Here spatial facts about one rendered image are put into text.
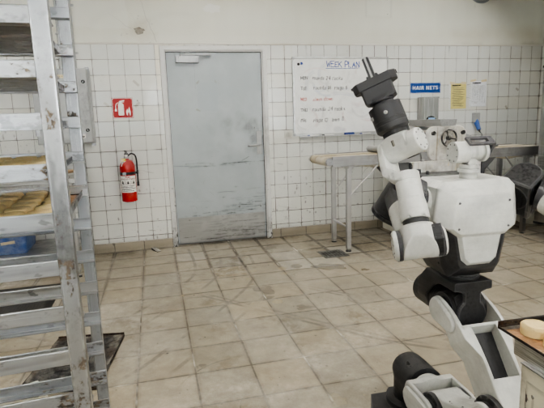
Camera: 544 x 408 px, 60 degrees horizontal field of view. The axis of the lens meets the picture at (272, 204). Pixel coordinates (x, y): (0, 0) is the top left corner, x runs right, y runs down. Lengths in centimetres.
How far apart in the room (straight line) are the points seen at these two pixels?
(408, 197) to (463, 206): 29
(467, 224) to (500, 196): 13
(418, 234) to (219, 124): 408
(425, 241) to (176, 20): 427
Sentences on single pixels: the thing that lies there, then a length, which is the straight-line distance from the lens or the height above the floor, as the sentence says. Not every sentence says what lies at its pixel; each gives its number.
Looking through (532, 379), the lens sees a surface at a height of 82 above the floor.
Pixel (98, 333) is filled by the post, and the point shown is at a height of 73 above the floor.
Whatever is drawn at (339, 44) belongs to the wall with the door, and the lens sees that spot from 550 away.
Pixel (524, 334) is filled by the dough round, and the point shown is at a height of 91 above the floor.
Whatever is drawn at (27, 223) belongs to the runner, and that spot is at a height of 114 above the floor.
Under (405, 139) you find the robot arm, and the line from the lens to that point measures 126.
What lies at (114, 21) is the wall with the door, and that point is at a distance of 514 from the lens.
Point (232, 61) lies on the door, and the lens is 518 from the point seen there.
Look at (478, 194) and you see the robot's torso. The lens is 150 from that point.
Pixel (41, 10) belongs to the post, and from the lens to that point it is 92.
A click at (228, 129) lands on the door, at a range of 513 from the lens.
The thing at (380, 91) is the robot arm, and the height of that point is 137.
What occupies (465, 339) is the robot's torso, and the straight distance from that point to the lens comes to 156.
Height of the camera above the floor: 131
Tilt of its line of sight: 10 degrees down
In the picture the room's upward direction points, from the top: 2 degrees counter-clockwise
